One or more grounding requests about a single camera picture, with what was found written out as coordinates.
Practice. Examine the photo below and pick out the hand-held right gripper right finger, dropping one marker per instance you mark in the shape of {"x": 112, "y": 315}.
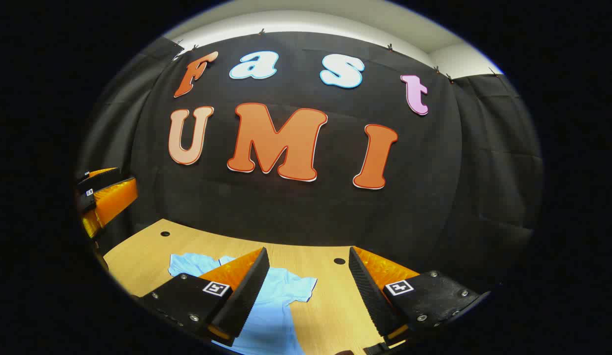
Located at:
{"x": 370, "y": 296}

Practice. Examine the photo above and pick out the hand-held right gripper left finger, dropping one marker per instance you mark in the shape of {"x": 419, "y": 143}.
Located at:
{"x": 249, "y": 291}

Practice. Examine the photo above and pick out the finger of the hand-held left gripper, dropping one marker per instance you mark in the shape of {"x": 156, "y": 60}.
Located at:
{"x": 116, "y": 199}
{"x": 101, "y": 178}

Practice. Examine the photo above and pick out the light blue T-shirt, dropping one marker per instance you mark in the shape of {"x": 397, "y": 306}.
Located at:
{"x": 281, "y": 315}

